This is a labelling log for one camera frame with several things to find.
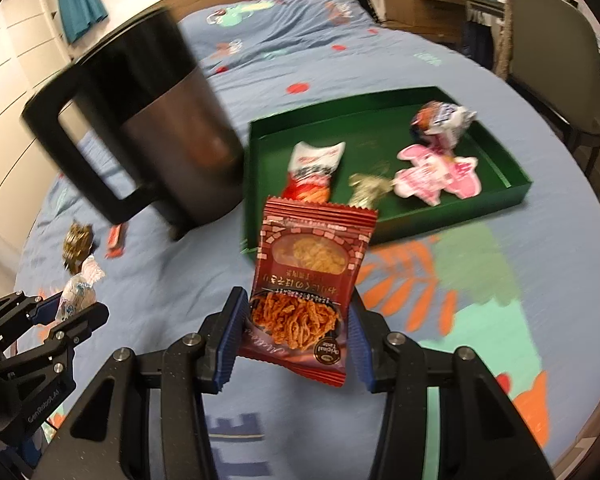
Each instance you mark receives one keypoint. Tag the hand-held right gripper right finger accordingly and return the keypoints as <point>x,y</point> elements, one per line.
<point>361,355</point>

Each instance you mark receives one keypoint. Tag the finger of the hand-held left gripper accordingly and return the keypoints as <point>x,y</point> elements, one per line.
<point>42,307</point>
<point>65,337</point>

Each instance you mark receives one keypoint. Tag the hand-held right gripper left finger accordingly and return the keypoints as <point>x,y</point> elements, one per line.
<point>231,345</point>

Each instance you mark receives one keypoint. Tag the clear white candy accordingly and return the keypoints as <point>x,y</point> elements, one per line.
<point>77,290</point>

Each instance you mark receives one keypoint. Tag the brown-red noodle snack packet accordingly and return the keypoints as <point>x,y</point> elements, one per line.
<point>305,280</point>

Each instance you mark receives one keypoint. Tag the gold candy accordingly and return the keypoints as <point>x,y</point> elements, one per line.
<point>79,247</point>
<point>369,189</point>

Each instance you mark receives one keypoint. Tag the pink figure-shaped snack packet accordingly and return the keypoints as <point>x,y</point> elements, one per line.
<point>422,157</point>
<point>440,182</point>

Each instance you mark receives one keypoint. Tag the red and white snack packet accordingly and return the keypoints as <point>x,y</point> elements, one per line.
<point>312,170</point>

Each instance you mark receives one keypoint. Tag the green tray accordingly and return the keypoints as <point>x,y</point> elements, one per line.
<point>380,125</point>

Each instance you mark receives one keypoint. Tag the white blue red packet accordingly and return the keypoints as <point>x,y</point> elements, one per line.
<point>442,122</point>

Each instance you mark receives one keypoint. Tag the small red packet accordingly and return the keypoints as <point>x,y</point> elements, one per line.
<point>116,241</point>

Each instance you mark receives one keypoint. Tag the printed blue blanket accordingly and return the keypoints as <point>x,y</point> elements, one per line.
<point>480,310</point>

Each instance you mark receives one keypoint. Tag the white wardrobe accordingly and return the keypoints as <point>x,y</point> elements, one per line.
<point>15,85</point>

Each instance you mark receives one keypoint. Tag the dark mug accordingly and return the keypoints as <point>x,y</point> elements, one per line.
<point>180,125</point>

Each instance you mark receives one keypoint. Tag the braided cloth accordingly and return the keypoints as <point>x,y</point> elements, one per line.
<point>504,45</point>

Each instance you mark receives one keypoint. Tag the grey-green chair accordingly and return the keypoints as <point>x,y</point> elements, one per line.
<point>555,55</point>

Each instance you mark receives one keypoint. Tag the wooden desk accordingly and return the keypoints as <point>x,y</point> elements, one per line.
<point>420,0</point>

